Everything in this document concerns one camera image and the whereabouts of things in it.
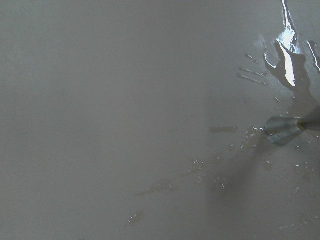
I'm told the steel double jigger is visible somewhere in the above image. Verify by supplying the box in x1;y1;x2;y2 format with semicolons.
263;106;320;146

